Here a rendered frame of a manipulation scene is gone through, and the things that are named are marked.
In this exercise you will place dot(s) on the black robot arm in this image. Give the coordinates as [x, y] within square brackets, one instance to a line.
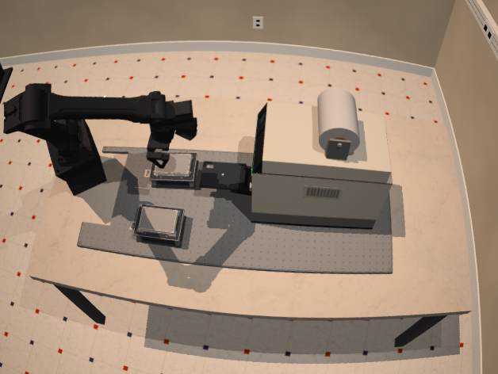
[28, 109]

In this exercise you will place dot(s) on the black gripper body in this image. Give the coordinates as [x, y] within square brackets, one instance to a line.
[153, 144]

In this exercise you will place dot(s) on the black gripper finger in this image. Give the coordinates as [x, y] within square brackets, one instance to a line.
[165, 159]

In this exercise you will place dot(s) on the beige cylinder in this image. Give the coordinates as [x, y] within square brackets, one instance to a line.
[337, 117]

